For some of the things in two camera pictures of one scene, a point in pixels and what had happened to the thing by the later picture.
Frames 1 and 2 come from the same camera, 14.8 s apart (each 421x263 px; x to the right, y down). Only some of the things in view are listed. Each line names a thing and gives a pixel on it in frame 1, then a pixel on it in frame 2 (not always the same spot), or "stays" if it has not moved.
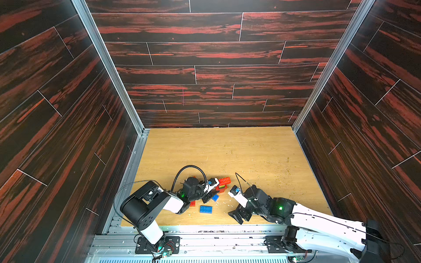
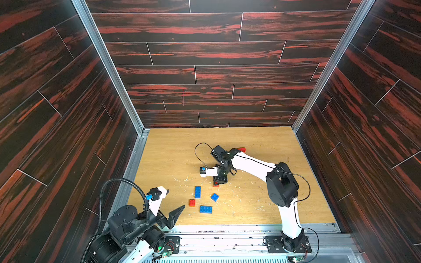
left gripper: (208, 196) → (173, 216)
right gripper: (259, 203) → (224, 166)
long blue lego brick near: (206, 209) stays
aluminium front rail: (211, 244) stays
